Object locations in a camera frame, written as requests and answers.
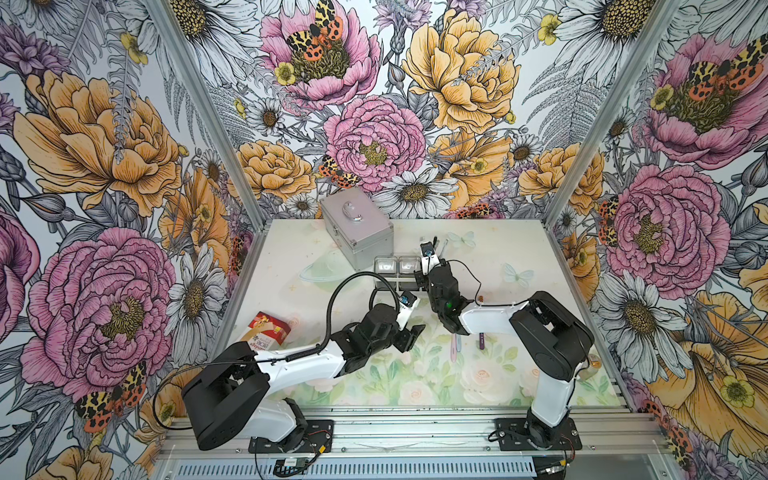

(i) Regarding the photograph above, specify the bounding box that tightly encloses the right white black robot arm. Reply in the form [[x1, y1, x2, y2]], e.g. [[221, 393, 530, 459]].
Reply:
[[414, 256, 594, 450]]

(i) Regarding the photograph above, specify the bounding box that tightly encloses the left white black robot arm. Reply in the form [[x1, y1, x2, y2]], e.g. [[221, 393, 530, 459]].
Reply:
[[182, 304, 425, 453]]

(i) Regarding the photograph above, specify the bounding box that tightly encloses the cream toothbrush holder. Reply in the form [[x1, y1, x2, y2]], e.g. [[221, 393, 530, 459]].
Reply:
[[373, 254, 447, 292]]

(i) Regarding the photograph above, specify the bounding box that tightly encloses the clear glass bowl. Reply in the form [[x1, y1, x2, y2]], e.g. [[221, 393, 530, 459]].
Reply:
[[299, 249, 356, 285]]

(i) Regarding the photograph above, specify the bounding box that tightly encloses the silver pink metal case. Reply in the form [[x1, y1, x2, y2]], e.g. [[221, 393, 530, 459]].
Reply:
[[320, 187, 394, 271]]

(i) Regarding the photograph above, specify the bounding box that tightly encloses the red white small box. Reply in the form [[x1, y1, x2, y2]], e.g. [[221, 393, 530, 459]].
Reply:
[[242, 312, 291, 351]]

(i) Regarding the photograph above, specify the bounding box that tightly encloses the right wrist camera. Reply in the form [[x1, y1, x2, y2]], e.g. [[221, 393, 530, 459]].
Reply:
[[420, 237, 440, 276]]

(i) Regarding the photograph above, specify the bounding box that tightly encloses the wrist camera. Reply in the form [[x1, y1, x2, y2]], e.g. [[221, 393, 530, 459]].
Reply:
[[420, 237, 440, 276], [396, 291, 419, 330]]

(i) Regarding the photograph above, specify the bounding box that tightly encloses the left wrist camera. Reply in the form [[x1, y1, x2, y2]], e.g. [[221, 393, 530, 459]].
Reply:
[[396, 291, 419, 330]]

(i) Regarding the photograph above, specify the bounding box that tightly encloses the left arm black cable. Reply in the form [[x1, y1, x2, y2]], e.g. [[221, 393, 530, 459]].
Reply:
[[263, 271, 403, 361]]

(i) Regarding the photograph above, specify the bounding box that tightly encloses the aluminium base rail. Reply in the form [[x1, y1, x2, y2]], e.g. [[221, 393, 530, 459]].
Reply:
[[152, 407, 676, 479]]

